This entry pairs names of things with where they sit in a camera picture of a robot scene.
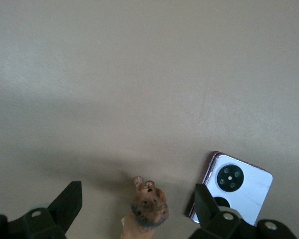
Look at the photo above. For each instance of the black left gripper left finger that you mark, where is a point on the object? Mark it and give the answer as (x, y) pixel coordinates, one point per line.
(40, 221)

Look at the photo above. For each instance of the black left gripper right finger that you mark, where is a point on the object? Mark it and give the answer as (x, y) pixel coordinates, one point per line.
(221, 224)

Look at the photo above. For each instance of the lavender flip phone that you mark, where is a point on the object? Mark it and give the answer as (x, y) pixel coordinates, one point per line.
(251, 189)

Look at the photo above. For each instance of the brown lion statue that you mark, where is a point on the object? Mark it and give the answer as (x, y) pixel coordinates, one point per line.
(149, 206)

